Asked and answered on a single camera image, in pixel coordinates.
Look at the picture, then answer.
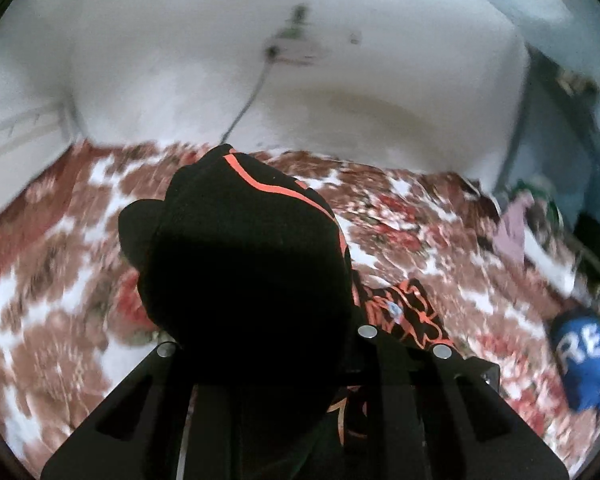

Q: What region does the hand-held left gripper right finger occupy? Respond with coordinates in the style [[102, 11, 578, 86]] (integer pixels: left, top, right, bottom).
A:
[[344, 325, 570, 480]]

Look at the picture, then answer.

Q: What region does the blue garment with white letters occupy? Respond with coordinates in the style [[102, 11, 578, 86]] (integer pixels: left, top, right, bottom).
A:
[[550, 306, 600, 414]]

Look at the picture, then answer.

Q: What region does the light blue curtain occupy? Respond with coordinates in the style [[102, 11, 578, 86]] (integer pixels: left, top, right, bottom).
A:
[[439, 0, 600, 88]]

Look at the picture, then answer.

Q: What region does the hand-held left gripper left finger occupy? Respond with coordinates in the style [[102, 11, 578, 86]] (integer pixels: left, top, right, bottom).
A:
[[40, 341, 201, 480]]

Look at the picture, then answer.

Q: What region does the brown floral bed sheet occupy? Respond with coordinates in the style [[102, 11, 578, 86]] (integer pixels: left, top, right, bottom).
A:
[[0, 137, 600, 476]]

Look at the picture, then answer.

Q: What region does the white headboard with gold trim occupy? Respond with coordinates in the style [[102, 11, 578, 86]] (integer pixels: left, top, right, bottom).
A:
[[0, 99, 77, 173]]

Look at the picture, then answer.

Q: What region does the black garment with orange pattern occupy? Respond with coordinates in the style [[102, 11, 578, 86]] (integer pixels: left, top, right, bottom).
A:
[[117, 143, 457, 480]]

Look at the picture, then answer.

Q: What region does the dark wall cable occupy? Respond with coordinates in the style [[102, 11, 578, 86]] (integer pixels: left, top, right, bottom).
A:
[[219, 55, 277, 147]]

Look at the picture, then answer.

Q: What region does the wall socket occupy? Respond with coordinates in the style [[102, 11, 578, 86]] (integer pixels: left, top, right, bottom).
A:
[[264, 4, 332, 67]]

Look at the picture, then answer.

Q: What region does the pink cloth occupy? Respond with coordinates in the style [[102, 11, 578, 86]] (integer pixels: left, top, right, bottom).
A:
[[494, 195, 537, 272]]

